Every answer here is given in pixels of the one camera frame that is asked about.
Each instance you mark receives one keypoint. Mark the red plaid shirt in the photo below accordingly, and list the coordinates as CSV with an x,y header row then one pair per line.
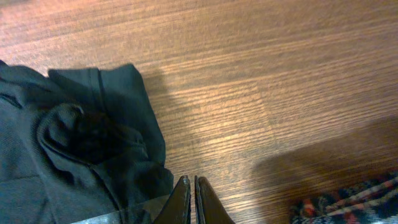
x,y
368,202

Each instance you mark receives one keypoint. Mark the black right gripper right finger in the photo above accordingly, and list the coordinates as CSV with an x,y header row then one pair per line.
x,y
208,207

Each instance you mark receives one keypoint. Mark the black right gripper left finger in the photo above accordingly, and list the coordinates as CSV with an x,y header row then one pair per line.
x,y
177,209

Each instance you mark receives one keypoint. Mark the black garment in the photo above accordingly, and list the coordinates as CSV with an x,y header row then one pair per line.
x,y
78,144

